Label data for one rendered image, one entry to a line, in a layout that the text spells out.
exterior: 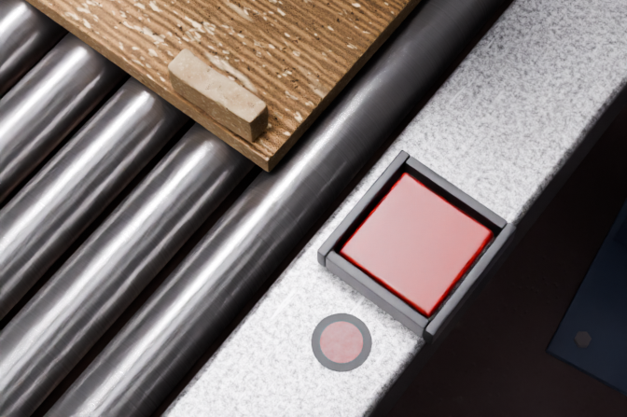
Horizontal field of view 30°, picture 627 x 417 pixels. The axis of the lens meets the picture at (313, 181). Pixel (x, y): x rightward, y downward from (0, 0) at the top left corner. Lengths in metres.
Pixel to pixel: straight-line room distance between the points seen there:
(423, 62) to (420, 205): 0.10
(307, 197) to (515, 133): 0.12
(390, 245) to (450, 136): 0.08
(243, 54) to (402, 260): 0.15
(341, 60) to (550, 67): 0.12
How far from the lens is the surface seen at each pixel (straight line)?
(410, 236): 0.62
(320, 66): 0.66
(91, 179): 0.66
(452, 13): 0.70
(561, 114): 0.68
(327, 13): 0.68
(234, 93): 0.62
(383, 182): 0.63
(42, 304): 0.64
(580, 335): 1.59
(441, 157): 0.66
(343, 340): 0.62
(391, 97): 0.67
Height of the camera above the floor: 1.50
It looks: 65 degrees down
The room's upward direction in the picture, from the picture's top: 2 degrees counter-clockwise
